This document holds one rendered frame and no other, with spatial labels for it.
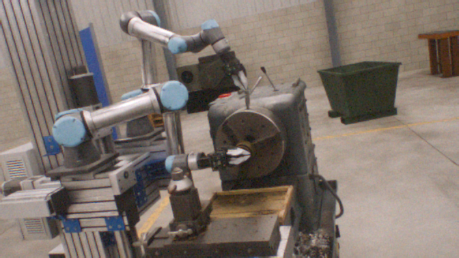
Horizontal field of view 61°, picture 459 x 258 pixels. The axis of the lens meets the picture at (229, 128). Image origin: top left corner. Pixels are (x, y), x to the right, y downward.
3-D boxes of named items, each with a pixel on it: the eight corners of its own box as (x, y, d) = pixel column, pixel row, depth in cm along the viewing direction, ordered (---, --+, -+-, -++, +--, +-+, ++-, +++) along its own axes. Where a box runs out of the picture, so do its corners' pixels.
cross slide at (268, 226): (162, 233, 138) (159, 221, 137) (281, 227, 125) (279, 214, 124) (139, 259, 123) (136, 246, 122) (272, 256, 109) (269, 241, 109)
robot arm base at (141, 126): (121, 138, 209) (117, 120, 207) (135, 131, 223) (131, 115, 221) (145, 135, 204) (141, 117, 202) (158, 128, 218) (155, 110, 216)
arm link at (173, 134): (151, 82, 176) (167, 184, 185) (154, 82, 166) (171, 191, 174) (177, 78, 180) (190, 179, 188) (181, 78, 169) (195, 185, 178)
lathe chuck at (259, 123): (224, 171, 190) (217, 108, 183) (288, 172, 181) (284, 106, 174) (218, 178, 182) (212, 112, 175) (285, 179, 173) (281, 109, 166)
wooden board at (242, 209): (215, 199, 177) (213, 191, 176) (294, 194, 166) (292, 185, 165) (191, 231, 149) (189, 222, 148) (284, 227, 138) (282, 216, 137)
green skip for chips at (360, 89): (323, 115, 733) (316, 70, 717) (371, 105, 735) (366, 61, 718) (348, 128, 602) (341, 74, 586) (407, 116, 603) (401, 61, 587)
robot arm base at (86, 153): (57, 169, 163) (50, 147, 161) (80, 158, 177) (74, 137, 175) (86, 166, 158) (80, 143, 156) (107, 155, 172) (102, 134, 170)
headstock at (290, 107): (242, 149, 256) (231, 91, 248) (315, 140, 241) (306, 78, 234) (215, 182, 200) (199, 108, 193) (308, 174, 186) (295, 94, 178)
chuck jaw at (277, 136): (254, 136, 175) (279, 129, 171) (258, 147, 176) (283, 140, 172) (248, 143, 165) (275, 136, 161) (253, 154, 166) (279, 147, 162)
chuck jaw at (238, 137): (241, 142, 178) (222, 125, 178) (248, 135, 176) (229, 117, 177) (235, 149, 168) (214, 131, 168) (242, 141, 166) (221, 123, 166)
